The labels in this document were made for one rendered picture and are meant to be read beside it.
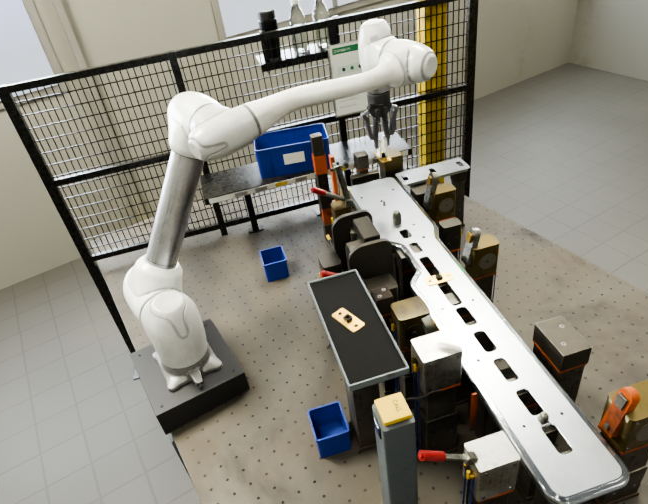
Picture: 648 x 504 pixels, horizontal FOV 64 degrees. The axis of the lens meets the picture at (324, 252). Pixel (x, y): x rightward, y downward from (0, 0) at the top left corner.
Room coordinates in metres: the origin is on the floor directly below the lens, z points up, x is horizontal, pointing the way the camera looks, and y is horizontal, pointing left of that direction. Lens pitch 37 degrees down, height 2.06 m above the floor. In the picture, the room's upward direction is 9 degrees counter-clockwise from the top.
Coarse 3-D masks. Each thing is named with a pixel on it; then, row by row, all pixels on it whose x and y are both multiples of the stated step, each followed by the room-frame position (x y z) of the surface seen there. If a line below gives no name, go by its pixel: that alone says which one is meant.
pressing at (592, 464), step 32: (352, 192) 1.78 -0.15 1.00; (384, 192) 1.74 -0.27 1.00; (384, 224) 1.52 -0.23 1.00; (416, 224) 1.49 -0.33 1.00; (416, 256) 1.31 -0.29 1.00; (448, 256) 1.29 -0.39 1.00; (416, 288) 1.16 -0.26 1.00; (448, 320) 1.01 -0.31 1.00; (480, 320) 0.99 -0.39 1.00; (480, 352) 0.89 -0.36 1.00; (512, 352) 0.87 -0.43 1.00; (480, 384) 0.79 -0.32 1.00; (512, 384) 0.77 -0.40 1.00; (544, 384) 0.76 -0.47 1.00; (512, 416) 0.69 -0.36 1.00; (576, 416) 0.66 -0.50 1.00; (544, 448) 0.60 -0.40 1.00; (576, 448) 0.59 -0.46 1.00; (608, 448) 0.58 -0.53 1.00; (544, 480) 0.53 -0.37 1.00; (576, 480) 0.52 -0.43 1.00; (608, 480) 0.51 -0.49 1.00
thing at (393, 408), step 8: (400, 392) 0.68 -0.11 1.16; (376, 400) 0.67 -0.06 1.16; (384, 400) 0.67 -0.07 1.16; (392, 400) 0.66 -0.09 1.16; (400, 400) 0.66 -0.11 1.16; (384, 408) 0.65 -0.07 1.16; (392, 408) 0.64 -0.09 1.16; (400, 408) 0.64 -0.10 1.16; (408, 408) 0.64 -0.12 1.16; (384, 416) 0.63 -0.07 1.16; (392, 416) 0.63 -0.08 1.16; (400, 416) 0.62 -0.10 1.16; (408, 416) 0.62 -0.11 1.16; (384, 424) 0.61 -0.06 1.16
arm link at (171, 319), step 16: (160, 304) 1.19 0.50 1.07; (176, 304) 1.19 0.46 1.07; (192, 304) 1.22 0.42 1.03; (144, 320) 1.20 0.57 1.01; (160, 320) 1.15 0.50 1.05; (176, 320) 1.15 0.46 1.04; (192, 320) 1.17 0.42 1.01; (160, 336) 1.13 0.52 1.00; (176, 336) 1.13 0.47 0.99; (192, 336) 1.15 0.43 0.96; (160, 352) 1.14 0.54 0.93; (176, 352) 1.13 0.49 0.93; (192, 352) 1.14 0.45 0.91; (176, 368) 1.13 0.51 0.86
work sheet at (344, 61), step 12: (336, 48) 2.19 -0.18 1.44; (348, 48) 2.20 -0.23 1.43; (336, 60) 2.19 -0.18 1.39; (348, 60) 2.20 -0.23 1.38; (336, 72) 2.19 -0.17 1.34; (348, 72) 2.19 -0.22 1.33; (360, 72) 2.20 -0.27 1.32; (360, 96) 2.20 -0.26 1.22; (336, 108) 2.18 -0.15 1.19; (348, 108) 2.19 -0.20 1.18; (360, 108) 2.20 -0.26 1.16
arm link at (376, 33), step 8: (368, 24) 1.63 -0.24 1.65; (376, 24) 1.61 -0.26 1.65; (384, 24) 1.62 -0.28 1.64; (360, 32) 1.64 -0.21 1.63; (368, 32) 1.61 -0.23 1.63; (376, 32) 1.60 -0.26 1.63; (384, 32) 1.61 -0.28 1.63; (360, 40) 1.63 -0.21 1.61; (368, 40) 1.61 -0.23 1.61; (376, 40) 1.60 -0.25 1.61; (384, 40) 1.59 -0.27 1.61; (360, 48) 1.63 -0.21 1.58; (368, 48) 1.60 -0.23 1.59; (376, 48) 1.58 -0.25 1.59; (360, 56) 1.63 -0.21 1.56; (368, 56) 1.60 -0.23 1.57; (376, 56) 1.57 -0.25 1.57; (360, 64) 1.65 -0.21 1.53; (368, 64) 1.60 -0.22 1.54; (376, 64) 1.57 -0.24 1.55
